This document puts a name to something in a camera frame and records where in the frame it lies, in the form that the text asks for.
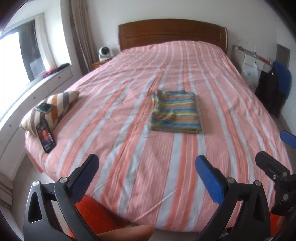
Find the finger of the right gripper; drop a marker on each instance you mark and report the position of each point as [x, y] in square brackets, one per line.
[288, 138]
[271, 167]

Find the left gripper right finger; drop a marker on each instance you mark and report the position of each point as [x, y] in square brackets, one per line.
[253, 220]

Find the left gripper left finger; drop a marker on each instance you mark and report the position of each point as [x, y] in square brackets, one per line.
[41, 222]

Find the striped knitted sweater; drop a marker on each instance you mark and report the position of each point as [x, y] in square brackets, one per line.
[175, 111]

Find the dark clothes on bench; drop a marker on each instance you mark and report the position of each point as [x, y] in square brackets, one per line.
[55, 70]

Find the orange fuzzy blanket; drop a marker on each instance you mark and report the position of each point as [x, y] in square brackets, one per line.
[108, 226]

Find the blue cloth on chair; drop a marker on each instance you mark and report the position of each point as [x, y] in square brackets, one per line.
[284, 78]

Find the smartphone with lit screen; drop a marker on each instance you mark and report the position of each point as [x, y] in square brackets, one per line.
[45, 136]

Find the white plastic bag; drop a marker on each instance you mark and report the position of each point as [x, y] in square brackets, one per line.
[250, 75]

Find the white desk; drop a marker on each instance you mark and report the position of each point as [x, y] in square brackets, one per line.
[251, 58]

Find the pink striped bed cover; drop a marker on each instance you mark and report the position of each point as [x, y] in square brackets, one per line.
[147, 114]

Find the smartphone on pillow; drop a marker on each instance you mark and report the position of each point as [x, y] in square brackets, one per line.
[44, 107]

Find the striped throw pillow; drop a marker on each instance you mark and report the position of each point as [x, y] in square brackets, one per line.
[62, 101]

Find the wooden nightstand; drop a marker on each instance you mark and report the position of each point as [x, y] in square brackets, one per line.
[100, 63]

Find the beige curtain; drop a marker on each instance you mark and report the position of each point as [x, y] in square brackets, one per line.
[82, 35]

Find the white round fan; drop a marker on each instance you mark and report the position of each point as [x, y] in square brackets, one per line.
[104, 54]

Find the brown wooden headboard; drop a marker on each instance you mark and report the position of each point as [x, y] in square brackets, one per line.
[155, 31]

